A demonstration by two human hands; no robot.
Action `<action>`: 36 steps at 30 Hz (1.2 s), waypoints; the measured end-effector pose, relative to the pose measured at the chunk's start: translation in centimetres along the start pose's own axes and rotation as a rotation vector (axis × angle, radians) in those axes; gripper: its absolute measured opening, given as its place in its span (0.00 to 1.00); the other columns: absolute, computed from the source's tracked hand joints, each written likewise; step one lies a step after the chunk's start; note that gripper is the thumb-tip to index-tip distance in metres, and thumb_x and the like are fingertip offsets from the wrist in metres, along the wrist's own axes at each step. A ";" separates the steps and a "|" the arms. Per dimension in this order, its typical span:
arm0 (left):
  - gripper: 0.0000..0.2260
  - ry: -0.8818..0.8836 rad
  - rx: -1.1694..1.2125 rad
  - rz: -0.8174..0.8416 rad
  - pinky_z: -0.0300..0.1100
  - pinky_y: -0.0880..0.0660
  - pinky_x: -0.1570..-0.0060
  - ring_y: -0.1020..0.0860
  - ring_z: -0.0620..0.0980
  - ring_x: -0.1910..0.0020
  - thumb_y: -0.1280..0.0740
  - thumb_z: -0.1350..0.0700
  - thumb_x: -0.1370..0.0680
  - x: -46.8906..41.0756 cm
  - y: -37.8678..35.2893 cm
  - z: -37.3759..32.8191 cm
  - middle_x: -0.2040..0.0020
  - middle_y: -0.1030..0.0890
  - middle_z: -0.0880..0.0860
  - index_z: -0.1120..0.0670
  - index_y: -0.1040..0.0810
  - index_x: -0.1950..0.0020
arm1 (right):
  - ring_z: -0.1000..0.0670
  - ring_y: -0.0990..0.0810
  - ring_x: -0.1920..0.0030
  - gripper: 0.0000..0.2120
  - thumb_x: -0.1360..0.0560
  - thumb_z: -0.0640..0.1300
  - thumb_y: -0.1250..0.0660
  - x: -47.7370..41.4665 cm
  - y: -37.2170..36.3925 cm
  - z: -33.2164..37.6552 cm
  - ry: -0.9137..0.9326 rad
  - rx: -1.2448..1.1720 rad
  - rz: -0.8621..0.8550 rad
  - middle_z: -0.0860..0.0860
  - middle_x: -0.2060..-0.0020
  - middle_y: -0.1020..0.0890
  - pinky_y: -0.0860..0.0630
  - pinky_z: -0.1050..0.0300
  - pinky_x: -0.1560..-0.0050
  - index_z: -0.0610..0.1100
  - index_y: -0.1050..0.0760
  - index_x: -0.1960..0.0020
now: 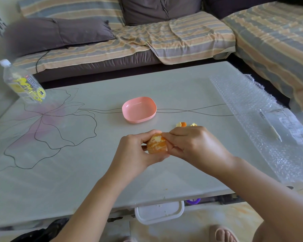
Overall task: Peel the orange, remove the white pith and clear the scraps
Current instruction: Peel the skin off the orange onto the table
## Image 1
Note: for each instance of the clear bottle yellow label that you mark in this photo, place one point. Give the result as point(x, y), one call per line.
point(24, 83)

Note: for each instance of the person's left forearm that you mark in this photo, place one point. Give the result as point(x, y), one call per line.
point(88, 211)

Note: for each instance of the grey upright cushion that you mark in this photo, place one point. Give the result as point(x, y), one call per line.
point(161, 8)

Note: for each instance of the clear bubble wrap sheet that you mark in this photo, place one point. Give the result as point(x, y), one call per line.
point(240, 95)

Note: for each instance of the thin white stick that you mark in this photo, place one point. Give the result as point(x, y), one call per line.
point(274, 131)

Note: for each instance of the black garment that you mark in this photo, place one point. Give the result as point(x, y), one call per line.
point(298, 0)

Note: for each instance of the dark purple cushion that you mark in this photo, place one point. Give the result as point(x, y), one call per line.
point(237, 6)

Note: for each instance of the grey flat pillow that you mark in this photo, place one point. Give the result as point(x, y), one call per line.
point(55, 32)

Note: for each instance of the white plastic container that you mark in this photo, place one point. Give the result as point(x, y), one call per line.
point(159, 212)

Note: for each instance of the pink plastic dish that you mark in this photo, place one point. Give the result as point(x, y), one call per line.
point(139, 109)

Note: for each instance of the person's right hand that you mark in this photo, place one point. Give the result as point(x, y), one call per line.
point(202, 148)

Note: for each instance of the pile of orange peel pieces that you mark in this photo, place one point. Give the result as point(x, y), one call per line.
point(183, 124)

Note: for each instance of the dark brown sofa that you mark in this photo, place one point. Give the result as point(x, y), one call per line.
point(98, 64)

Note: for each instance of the black box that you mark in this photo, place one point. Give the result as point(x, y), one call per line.
point(232, 199)

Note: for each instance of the orange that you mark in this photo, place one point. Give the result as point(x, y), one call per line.
point(156, 146)

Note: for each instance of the person's right foot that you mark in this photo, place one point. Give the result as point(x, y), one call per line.
point(223, 235)

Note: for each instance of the clear plastic bag paper label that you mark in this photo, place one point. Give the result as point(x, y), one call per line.
point(293, 126)

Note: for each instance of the person's right forearm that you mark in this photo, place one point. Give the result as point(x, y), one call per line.
point(270, 199)

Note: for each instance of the black plastic bag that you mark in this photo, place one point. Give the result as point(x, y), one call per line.
point(40, 231)

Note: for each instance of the person's right leg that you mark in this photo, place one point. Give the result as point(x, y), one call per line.
point(260, 235)

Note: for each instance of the striped sofa sheet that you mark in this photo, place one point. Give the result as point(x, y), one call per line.
point(192, 37)
point(275, 42)

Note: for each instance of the person's left hand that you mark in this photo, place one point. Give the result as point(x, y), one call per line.
point(128, 158)

